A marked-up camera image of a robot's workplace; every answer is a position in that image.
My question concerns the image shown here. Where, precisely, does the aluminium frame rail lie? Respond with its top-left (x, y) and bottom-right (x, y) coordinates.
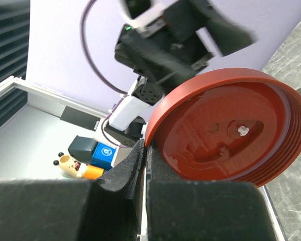
top-left (0, 76), bottom-right (286, 240)

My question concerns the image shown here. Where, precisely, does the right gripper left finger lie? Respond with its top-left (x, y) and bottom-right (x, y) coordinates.
top-left (0, 140), bottom-right (144, 240)

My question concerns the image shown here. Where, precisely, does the red round lid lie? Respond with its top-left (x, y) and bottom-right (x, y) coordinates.
top-left (145, 68), bottom-right (301, 187)

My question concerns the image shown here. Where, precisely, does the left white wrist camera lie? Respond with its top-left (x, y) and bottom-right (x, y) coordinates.
top-left (118, 0), bottom-right (177, 28)

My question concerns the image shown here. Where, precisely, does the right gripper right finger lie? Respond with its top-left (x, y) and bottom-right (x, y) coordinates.
top-left (146, 143), bottom-right (276, 240)

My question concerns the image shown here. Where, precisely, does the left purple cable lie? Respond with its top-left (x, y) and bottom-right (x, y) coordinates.
top-left (79, 0), bottom-right (131, 149)

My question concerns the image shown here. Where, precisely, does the orange toy cylinder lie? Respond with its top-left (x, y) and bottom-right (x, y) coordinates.
top-left (83, 165), bottom-right (104, 179)

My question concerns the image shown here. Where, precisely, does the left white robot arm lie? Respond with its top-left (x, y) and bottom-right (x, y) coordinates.
top-left (102, 1), bottom-right (255, 147)

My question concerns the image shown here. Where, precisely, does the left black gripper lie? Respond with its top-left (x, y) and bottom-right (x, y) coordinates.
top-left (140, 0), bottom-right (257, 73)

